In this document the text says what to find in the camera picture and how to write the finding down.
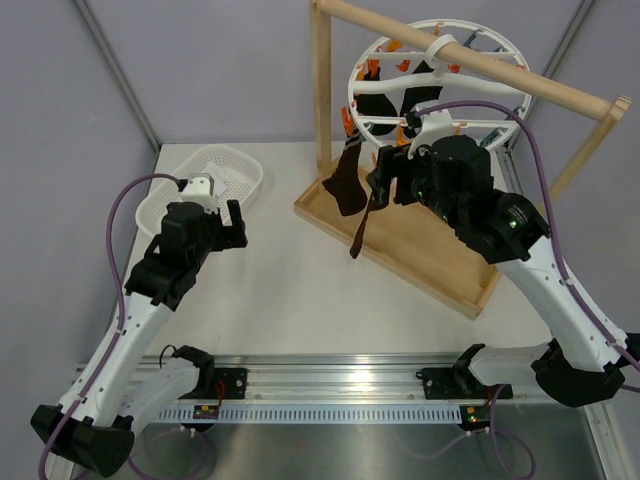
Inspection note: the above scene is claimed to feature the white round clip hanger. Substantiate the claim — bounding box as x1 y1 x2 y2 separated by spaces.
341 37 532 150

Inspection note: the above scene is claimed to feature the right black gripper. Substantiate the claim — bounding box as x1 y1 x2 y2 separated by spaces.
366 143 463 230

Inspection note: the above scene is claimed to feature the black sock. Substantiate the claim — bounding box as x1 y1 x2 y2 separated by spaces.
369 59 446 139
354 67 397 117

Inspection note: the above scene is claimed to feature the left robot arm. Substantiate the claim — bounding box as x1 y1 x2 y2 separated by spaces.
30 200 248 478

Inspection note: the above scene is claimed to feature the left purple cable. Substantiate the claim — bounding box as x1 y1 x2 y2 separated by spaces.
37 173 216 480

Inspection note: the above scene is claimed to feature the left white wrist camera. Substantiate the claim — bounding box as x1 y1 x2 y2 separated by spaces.
179 172 228 213

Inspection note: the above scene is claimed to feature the brown sock with stripes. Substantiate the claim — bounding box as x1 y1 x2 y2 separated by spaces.
322 129 367 217

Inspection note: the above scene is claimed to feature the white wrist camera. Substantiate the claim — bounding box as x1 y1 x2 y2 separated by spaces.
179 172 228 213
405 100 454 159

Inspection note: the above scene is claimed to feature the white perforated plastic basket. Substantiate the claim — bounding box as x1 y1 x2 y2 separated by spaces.
135 144 264 237

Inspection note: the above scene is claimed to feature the aluminium mounting rail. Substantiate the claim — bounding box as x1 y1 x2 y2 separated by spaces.
74 352 576 405

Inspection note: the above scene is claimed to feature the wooden hanger rack frame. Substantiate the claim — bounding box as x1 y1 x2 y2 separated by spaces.
295 1 631 318

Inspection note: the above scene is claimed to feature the dark brown small sock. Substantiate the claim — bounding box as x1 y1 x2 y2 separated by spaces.
349 197 378 259

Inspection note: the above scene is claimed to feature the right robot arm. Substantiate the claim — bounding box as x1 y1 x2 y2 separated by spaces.
367 135 639 407

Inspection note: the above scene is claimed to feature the white slotted cable duct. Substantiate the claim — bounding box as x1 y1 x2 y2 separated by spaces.
153 403 462 425

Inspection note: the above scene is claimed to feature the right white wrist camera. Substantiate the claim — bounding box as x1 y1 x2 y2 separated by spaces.
405 100 454 159

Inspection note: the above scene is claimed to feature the white sock in basket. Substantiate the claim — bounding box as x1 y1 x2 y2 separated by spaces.
203 161 229 182

